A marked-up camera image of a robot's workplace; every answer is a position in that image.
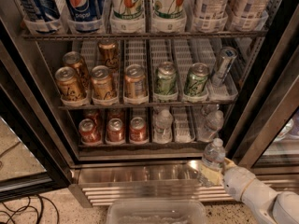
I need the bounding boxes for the black floor cables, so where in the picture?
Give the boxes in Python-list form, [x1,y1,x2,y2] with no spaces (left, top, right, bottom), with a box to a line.
[0,194,60,224]

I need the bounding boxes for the gold can back left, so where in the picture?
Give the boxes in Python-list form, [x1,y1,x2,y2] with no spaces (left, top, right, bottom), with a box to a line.
[63,51,90,90]

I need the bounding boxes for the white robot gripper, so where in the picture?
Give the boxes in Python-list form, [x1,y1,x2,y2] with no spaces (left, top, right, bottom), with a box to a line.
[199,158,256,201]

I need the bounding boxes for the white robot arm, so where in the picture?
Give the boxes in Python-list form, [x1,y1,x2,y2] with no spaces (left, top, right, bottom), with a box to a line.
[199,159,299,224]

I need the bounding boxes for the blue pepsi bottle far left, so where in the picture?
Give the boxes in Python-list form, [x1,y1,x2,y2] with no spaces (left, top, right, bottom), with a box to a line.
[21,0,60,34]

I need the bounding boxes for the red can front left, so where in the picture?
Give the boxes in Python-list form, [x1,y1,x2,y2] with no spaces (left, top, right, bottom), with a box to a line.
[78,119,101,143]

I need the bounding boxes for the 7up zero bottle left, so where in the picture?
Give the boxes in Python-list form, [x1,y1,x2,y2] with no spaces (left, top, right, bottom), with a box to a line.
[110,0,144,33]

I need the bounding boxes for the white labelled bottle left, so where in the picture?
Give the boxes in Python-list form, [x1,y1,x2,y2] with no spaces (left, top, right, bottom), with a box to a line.
[191,0,228,33]

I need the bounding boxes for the gold can front left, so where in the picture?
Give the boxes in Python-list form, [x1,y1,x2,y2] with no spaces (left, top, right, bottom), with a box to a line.
[55,66,87,102]

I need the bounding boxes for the white labelled bottle right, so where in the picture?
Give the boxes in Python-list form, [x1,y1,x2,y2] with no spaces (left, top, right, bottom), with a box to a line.
[227,0,270,32]

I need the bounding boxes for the glass fridge door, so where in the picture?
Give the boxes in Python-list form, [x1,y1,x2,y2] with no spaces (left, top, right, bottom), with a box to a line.
[232,47,299,175]
[0,40,73,203]

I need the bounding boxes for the gold can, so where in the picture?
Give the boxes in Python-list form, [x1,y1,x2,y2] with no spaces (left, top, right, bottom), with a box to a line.
[63,51,90,90]
[98,39,120,71]
[55,66,87,102]

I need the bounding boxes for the clear water bottle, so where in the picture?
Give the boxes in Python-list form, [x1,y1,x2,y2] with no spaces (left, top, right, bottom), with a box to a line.
[202,138,225,171]
[198,110,224,143]
[153,109,174,144]

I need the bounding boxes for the red can front right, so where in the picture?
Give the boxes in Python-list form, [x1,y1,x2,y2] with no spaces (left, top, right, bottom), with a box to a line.
[129,117,147,142]

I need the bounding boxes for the green can left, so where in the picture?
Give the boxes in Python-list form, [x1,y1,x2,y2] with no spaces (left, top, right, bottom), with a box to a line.
[155,62,177,95]

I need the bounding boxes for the gold can rear centre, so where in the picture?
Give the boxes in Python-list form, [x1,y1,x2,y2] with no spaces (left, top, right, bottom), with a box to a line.
[98,39,120,71]

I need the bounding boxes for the white labelled bottle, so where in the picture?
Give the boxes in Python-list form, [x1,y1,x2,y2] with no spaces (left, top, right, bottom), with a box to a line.
[227,0,270,32]
[191,0,228,33]

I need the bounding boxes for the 7up zero bottle right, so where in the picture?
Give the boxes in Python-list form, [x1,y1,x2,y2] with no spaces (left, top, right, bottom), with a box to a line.
[151,0,186,33]

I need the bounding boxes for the right glass fridge door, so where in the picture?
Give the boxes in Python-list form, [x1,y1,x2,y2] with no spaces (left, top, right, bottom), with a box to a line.
[232,47,299,175]

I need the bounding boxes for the gold can column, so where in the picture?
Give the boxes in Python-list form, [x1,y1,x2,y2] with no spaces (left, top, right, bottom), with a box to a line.
[124,64,147,99]
[91,65,116,100]

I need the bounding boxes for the red can rear middle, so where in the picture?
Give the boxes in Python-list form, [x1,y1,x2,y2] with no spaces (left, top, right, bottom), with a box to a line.
[107,108,125,121]

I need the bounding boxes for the red can rear left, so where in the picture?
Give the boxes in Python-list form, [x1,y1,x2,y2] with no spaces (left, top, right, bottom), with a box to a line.
[83,109,102,128]

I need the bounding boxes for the red can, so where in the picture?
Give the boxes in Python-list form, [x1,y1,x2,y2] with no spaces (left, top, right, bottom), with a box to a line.
[107,108,125,121]
[129,117,147,142]
[83,109,102,128]
[107,118,124,142]
[78,119,101,143]

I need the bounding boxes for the green can right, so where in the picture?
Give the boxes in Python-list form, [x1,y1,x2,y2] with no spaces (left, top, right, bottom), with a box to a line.
[184,63,209,97]

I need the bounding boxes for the steel fridge base grille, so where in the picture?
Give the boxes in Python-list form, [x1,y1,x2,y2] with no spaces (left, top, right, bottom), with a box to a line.
[68,161,299,208]

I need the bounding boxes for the red can front middle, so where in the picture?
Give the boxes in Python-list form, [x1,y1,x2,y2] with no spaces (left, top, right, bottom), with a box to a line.
[107,118,124,142]

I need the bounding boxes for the rear water bottle right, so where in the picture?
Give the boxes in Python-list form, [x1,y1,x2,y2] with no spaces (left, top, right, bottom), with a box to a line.
[201,104,219,116]

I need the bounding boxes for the blue pepsi bottle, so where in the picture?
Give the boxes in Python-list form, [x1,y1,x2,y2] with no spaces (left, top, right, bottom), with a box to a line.
[21,0,60,34]
[65,0,102,33]

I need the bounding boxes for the clear plastic bin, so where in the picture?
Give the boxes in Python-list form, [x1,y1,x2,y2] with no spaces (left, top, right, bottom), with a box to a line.
[106,198,207,224]

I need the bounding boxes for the left glass fridge door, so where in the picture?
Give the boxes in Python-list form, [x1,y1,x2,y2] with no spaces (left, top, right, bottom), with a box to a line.
[0,40,73,203]

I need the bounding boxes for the green can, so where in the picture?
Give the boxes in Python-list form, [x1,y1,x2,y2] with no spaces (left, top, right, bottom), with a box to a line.
[184,63,209,97]
[155,62,177,95]

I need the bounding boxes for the slim silver can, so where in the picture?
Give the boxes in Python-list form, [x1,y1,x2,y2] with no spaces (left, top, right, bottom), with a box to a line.
[211,47,237,87]

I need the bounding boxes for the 7up zero bottle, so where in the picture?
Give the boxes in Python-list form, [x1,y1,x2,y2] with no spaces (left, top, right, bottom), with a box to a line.
[110,0,144,33]
[151,0,186,33]

